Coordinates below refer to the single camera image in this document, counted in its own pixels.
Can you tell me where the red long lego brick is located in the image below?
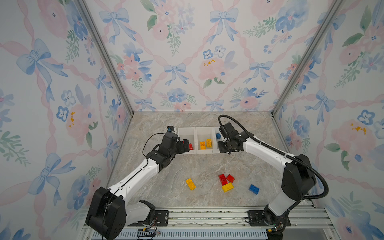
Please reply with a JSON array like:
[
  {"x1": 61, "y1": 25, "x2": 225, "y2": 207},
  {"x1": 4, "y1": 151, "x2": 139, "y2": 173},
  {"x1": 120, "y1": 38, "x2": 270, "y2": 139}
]
[{"x1": 219, "y1": 174, "x2": 228, "y2": 186}]

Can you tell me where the small red lego brick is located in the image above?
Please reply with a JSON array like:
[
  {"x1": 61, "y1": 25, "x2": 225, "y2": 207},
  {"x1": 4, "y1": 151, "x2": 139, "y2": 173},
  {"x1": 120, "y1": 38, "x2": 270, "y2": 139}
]
[{"x1": 227, "y1": 175, "x2": 235, "y2": 183}]

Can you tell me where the aluminium corner post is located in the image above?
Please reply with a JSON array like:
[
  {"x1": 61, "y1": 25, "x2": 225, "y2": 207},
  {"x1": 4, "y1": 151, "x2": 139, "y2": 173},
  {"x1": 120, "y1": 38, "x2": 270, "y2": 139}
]
[
  {"x1": 74, "y1": 0, "x2": 134, "y2": 117},
  {"x1": 271, "y1": 0, "x2": 344, "y2": 116}
]

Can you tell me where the yellow curved lego brick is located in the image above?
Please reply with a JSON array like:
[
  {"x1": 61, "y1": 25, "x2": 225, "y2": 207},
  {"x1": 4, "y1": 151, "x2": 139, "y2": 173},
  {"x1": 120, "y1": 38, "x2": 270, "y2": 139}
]
[{"x1": 200, "y1": 142, "x2": 206, "y2": 150}]

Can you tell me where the blue long lego brick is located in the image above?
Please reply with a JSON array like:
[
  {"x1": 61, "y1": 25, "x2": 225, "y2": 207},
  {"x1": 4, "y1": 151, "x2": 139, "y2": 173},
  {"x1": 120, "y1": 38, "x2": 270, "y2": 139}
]
[{"x1": 249, "y1": 184, "x2": 260, "y2": 195}]

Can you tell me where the white ribbed vent strip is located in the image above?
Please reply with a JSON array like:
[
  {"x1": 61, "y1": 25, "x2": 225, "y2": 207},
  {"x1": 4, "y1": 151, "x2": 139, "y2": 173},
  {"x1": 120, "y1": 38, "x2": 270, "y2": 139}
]
[{"x1": 116, "y1": 229, "x2": 269, "y2": 240}]

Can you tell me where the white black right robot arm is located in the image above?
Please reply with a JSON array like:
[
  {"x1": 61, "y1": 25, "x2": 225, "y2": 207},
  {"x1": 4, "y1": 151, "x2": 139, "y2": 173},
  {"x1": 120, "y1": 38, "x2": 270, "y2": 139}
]
[{"x1": 218, "y1": 123, "x2": 317, "y2": 226}]

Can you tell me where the white three-compartment bin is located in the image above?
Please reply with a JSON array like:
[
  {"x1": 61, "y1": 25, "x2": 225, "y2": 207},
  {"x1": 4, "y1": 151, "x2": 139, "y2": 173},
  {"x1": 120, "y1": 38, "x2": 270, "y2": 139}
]
[{"x1": 176, "y1": 127, "x2": 224, "y2": 155}]

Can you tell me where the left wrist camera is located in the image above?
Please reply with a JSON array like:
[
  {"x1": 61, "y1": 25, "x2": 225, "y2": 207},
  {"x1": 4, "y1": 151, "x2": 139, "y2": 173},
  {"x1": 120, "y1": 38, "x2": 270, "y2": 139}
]
[{"x1": 167, "y1": 126, "x2": 175, "y2": 133}]

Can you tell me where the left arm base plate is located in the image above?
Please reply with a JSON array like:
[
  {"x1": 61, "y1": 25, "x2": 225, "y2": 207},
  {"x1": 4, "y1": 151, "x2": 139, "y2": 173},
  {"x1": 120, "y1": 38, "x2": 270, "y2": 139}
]
[{"x1": 128, "y1": 210, "x2": 170, "y2": 227}]

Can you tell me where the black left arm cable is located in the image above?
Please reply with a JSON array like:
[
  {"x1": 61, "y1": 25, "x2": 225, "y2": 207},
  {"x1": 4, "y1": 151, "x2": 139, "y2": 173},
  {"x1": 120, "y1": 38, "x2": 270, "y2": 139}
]
[{"x1": 142, "y1": 132, "x2": 166, "y2": 158}]

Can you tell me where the yellow long lego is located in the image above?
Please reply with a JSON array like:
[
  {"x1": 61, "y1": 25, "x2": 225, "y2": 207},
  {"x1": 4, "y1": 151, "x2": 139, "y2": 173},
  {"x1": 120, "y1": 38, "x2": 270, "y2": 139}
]
[
  {"x1": 186, "y1": 178, "x2": 196, "y2": 191},
  {"x1": 206, "y1": 139, "x2": 213, "y2": 149}
]

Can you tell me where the black corrugated cable hose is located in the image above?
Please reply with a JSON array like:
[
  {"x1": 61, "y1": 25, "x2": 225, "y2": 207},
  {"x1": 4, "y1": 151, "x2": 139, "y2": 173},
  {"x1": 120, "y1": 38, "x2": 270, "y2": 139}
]
[{"x1": 218, "y1": 114, "x2": 330, "y2": 201}]

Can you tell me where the right aluminium corner post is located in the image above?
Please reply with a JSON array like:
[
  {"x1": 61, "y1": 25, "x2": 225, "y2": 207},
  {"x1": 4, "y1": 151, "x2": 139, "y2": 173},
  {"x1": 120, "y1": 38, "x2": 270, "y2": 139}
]
[{"x1": 271, "y1": 0, "x2": 344, "y2": 116}]

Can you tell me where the yellow lego brick center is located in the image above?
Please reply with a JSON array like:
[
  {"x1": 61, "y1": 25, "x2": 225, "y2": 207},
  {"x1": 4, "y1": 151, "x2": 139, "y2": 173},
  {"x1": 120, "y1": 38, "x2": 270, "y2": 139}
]
[{"x1": 222, "y1": 183, "x2": 234, "y2": 193}]

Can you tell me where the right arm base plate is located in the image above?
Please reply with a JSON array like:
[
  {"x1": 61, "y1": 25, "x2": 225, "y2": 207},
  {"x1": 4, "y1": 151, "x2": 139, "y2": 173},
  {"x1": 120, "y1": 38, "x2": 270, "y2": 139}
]
[{"x1": 247, "y1": 209, "x2": 291, "y2": 227}]

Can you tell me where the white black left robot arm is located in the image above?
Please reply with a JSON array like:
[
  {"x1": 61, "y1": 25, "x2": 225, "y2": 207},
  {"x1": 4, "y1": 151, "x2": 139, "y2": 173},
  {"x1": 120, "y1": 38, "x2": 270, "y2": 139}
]
[{"x1": 86, "y1": 131, "x2": 190, "y2": 240}]

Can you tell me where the left aluminium corner post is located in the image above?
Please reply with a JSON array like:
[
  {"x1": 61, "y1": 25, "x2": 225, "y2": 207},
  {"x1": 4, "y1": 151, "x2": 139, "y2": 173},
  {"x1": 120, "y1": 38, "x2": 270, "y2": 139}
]
[{"x1": 74, "y1": 0, "x2": 134, "y2": 117}]

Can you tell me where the aluminium front rail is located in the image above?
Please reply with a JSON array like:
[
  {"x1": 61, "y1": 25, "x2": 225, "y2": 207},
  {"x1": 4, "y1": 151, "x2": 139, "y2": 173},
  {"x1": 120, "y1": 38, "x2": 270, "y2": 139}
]
[{"x1": 154, "y1": 204, "x2": 333, "y2": 229}]

